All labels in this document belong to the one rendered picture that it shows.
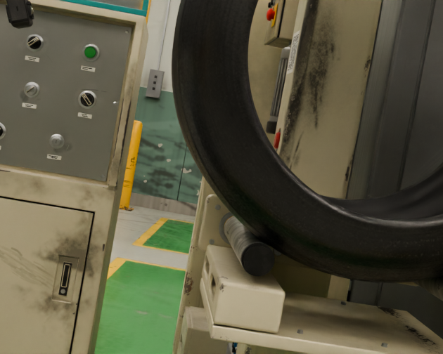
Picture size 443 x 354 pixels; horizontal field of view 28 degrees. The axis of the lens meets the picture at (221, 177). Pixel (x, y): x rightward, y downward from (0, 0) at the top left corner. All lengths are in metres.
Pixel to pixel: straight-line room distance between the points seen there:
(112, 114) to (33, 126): 0.17
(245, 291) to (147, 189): 9.33
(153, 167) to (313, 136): 8.95
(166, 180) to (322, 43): 8.96
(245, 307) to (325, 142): 0.46
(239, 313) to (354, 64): 0.56
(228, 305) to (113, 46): 0.89
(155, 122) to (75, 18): 8.54
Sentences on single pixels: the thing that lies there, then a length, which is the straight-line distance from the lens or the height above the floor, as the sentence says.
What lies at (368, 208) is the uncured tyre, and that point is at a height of 0.98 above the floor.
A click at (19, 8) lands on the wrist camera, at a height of 1.17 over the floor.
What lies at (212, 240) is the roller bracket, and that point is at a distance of 1.50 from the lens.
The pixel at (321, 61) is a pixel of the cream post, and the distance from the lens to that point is 1.55.
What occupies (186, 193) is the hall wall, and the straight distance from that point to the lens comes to 10.44.
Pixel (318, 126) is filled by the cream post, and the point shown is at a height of 1.10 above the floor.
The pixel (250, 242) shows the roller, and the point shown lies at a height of 0.92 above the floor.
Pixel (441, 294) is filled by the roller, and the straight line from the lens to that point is 1.25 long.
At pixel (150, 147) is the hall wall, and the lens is 10.46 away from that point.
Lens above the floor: 1.06
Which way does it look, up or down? 3 degrees down
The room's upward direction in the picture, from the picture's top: 10 degrees clockwise
